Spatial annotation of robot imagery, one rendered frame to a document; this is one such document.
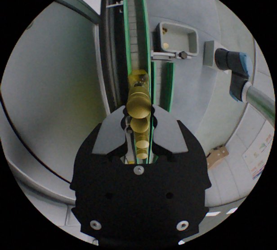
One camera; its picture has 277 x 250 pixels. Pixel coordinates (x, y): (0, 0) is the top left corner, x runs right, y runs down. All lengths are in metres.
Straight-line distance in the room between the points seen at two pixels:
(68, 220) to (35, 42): 0.28
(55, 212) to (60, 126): 0.15
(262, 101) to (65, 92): 0.60
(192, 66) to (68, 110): 0.65
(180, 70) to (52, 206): 0.72
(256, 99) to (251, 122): 3.34
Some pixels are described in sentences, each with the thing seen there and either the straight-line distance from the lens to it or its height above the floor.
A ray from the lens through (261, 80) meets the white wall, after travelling 3.75.
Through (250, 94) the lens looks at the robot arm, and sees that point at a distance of 0.52.
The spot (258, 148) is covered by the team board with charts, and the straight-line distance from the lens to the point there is 3.87.
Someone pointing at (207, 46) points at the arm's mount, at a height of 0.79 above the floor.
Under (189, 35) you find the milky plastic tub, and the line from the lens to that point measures 0.65.
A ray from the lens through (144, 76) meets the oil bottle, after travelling 0.22.
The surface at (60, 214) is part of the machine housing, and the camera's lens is 0.20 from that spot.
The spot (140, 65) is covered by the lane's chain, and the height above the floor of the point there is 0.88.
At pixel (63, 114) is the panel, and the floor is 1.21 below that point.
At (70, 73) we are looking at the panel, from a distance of 0.19.
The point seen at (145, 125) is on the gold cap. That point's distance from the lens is 0.16.
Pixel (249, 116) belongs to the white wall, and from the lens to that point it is 3.85.
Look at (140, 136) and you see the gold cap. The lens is 0.21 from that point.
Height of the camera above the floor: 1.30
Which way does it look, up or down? 58 degrees down
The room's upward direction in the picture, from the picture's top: 178 degrees counter-clockwise
